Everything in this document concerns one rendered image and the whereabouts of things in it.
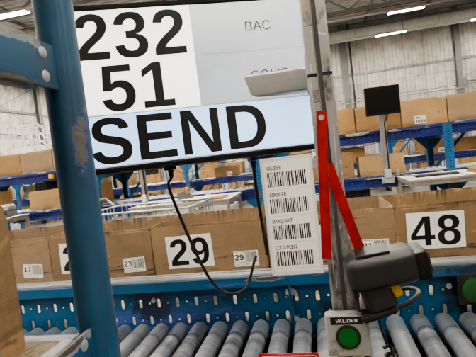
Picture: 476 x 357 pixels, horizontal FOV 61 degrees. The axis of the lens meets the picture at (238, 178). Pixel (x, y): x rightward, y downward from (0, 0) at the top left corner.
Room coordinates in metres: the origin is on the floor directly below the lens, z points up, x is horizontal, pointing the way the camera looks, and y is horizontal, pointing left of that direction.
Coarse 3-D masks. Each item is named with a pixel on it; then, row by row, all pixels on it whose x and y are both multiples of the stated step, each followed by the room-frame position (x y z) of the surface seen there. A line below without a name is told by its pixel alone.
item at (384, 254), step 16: (352, 256) 0.61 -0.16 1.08; (368, 256) 0.59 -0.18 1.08; (384, 256) 0.58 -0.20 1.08; (400, 256) 0.58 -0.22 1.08; (416, 256) 0.57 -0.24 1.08; (352, 272) 0.59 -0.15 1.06; (368, 272) 0.58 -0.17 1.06; (384, 272) 0.58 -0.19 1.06; (400, 272) 0.57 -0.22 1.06; (416, 272) 0.57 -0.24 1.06; (432, 272) 0.57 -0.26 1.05; (368, 288) 0.59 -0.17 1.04; (384, 288) 0.59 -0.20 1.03; (400, 288) 0.60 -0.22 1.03; (368, 304) 0.60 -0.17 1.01; (384, 304) 0.59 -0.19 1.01; (368, 320) 0.59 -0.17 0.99
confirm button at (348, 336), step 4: (340, 332) 0.62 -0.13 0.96; (344, 332) 0.62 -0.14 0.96; (348, 332) 0.62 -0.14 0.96; (352, 332) 0.62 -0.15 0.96; (340, 336) 0.62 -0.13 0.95; (344, 336) 0.62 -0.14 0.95; (348, 336) 0.62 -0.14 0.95; (352, 336) 0.62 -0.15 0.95; (356, 336) 0.62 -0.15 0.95; (340, 340) 0.62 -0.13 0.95; (344, 340) 0.62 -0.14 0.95; (348, 340) 0.62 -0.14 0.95; (352, 340) 0.62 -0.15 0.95; (356, 340) 0.62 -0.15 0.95; (344, 344) 0.62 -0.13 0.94; (348, 344) 0.62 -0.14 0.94; (352, 344) 0.62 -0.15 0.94
